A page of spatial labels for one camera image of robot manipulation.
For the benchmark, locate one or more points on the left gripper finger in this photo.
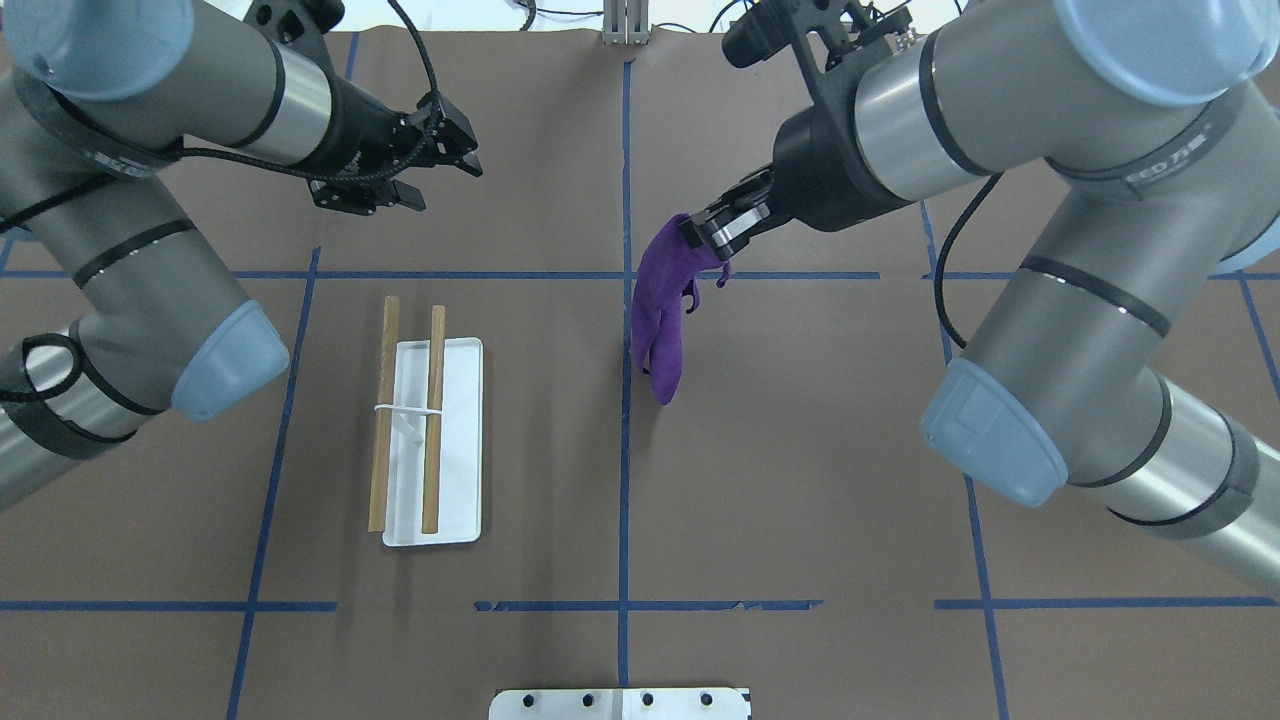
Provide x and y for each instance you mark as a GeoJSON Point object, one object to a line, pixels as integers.
{"type": "Point", "coordinates": [454, 144]}
{"type": "Point", "coordinates": [366, 199]}

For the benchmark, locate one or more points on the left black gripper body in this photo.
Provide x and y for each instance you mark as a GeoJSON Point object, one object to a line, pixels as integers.
{"type": "Point", "coordinates": [362, 118]}

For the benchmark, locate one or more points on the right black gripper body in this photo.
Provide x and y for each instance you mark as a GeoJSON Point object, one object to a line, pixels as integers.
{"type": "Point", "coordinates": [815, 163]}

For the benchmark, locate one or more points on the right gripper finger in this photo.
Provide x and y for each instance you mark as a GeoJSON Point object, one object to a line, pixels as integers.
{"type": "Point", "coordinates": [729, 231]}
{"type": "Point", "coordinates": [699, 227]}

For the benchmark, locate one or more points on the purple towel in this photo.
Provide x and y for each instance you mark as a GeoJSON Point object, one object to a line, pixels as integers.
{"type": "Point", "coordinates": [666, 289]}

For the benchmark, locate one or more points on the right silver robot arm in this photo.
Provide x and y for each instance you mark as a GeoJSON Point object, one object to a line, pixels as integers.
{"type": "Point", "coordinates": [1149, 112]}

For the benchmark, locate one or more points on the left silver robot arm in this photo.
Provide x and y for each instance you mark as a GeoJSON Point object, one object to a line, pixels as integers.
{"type": "Point", "coordinates": [102, 95]}

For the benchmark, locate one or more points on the far wooden rack bar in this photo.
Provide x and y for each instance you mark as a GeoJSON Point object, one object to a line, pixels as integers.
{"type": "Point", "coordinates": [389, 338]}

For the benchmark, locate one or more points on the wooden rack bar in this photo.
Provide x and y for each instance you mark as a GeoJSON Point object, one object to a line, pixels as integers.
{"type": "Point", "coordinates": [429, 521]}
{"type": "Point", "coordinates": [389, 338]}

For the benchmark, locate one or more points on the near wooden rack bar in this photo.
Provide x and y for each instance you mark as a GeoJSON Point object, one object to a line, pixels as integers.
{"type": "Point", "coordinates": [429, 521]}

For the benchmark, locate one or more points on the white rack base tray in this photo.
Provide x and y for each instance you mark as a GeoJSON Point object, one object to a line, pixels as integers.
{"type": "Point", "coordinates": [461, 481]}

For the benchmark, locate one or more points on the aluminium frame post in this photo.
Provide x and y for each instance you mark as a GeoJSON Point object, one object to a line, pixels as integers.
{"type": "Point", "coordinates": [626, 22]}

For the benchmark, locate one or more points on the white rack upright post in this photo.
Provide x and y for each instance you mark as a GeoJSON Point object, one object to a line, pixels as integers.
{"type": "Point", "coordinates": [410, 422]}

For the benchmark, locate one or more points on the white pedestal column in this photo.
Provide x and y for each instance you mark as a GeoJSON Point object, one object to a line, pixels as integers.
{"type": "Point", "coordinates": [623, 703]}

